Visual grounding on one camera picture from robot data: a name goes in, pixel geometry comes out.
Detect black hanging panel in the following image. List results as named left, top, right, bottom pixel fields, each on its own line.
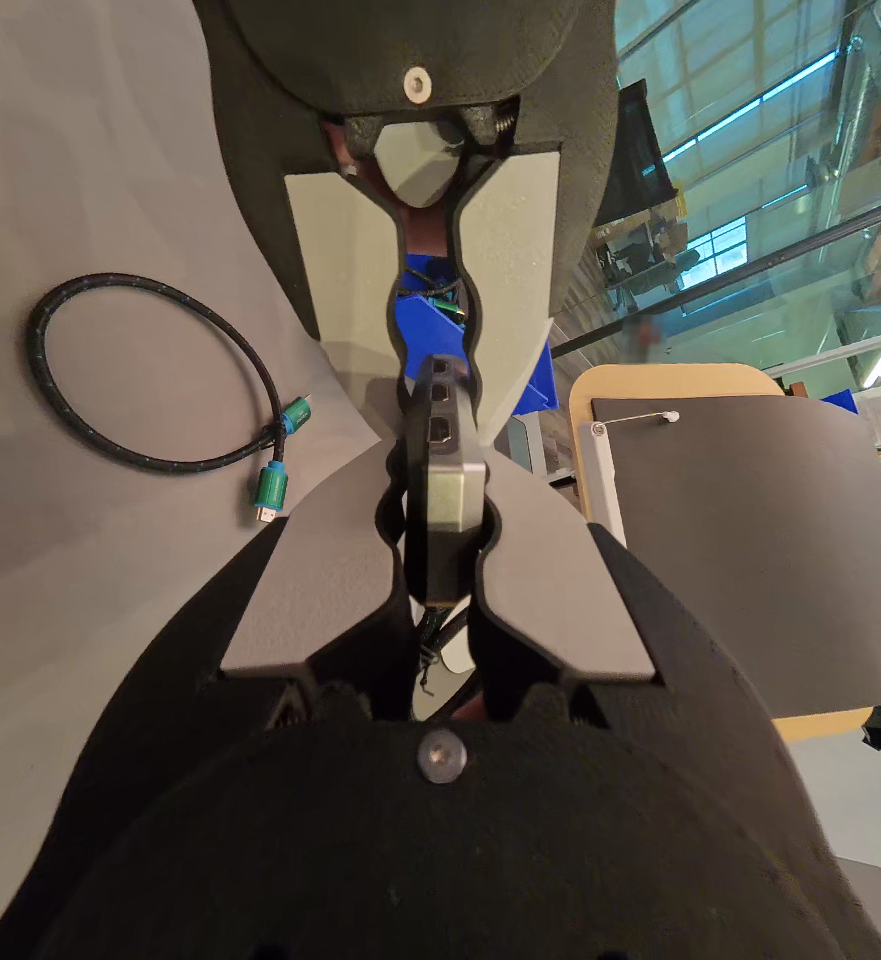
left=594, top=78, right=674, bottom=226

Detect glass balcony railing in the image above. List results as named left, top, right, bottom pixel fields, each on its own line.
left=553, top=172, right=881, bottom=361

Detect black braided cable green plugs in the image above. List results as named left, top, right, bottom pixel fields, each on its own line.
left=26, top=272, right=316, bottom=528
left=410, top=258, right=472, bottom=316

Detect grey multiport hub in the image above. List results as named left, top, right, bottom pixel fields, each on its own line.
left=401, top=352, right=498, bottom=609

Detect black cable with silver plug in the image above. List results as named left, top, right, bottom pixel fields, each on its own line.
left=412, top=603, right=479, bottom=706

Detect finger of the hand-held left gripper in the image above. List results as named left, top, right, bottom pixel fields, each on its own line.
left=283, top=172, right=410, bottom=445
left=449, top=148, right=563, bottom=445

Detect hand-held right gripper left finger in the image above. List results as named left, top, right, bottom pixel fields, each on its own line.
left=217, top=438, right=419, bottom=723

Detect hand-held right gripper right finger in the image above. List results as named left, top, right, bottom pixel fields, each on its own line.
left=469, top=457, right=658, bottom=723

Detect blue plastic bin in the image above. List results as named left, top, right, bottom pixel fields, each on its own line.
left=397, top=251, right=562, bottom=416

